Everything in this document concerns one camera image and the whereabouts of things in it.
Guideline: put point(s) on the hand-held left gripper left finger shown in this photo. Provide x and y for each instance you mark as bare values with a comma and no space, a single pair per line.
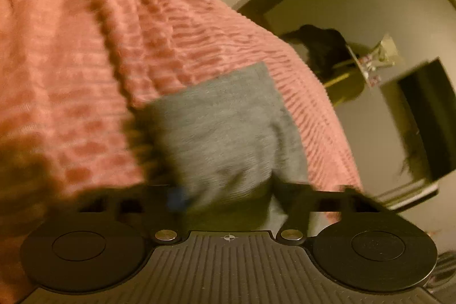
176,199

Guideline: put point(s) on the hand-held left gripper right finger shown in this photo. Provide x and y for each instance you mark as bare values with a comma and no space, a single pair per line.
295,199

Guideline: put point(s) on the side table with yellow legs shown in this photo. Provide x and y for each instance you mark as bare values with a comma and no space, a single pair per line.
341,80

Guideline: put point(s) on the dark cloth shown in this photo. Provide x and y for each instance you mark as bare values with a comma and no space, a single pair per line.
320,44

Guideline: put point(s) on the pink textured blanket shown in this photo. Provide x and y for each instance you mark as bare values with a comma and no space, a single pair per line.
71,58

